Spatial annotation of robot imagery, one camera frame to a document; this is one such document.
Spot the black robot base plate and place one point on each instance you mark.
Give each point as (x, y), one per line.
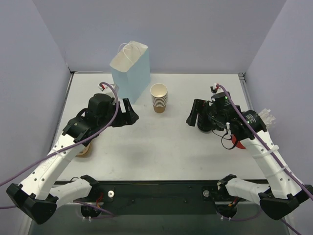
(191, 197)

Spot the stack of black lids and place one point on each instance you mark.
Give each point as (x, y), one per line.
(204, 122)

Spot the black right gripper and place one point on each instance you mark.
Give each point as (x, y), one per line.
(200, 110)

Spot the light blue paper bag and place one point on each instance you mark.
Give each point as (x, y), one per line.
(130, 69)

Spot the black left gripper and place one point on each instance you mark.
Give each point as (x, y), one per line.
(122, 113)

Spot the red plastic cup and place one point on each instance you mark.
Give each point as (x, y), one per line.
(238, 144)

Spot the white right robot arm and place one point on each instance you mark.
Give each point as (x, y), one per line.
(281, 195)

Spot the brown cardboard cup carrier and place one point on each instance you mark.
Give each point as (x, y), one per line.
(85, 152)

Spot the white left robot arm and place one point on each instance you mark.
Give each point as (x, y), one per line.
(36, 195)

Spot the stack of brown paper cups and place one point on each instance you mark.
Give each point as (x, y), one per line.
(159, 94)

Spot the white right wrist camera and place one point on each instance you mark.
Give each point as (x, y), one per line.
(215, 88)

